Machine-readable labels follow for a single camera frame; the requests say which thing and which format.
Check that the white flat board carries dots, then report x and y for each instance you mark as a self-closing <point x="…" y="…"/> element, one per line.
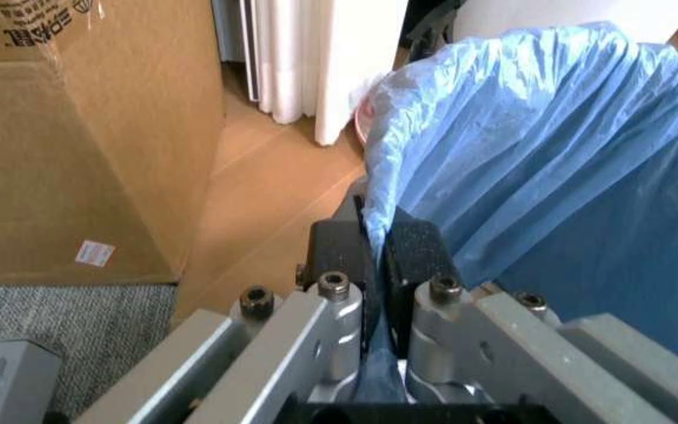
<point x="521" y="13"/>

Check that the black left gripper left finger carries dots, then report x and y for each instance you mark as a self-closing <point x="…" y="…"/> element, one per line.
<point x="339" y="260"/>

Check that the white curtain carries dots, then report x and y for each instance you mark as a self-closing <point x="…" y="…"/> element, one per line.
<point x="315" y="66"/>

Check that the grey square metal post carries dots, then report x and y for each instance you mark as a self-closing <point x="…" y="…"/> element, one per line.
<point x="9" y="380"/>

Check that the pink trash bin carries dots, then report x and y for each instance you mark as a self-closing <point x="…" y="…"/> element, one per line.
<point x="360" y="126"/>

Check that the grey woven rug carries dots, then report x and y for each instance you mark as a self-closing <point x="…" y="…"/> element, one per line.
<point x="80" y="318"/>

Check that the grey window frame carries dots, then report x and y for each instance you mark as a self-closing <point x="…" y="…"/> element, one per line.
<point x="234" y="40"/>

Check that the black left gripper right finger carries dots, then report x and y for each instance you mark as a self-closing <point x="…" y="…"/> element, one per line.
<point x="418" y="260"/>

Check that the white red sticker label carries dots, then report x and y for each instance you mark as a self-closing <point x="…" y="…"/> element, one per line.
<point x="94" y="252"/>

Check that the black frame object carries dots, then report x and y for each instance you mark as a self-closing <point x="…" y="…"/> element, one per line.
<point x="427" y="26"/>

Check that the blue plastic bin liner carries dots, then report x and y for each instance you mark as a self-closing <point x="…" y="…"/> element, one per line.
<point x="551" y="176"/>

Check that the large brown cardboard box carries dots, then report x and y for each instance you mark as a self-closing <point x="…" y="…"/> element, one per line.
<point x="50" y="154"/>

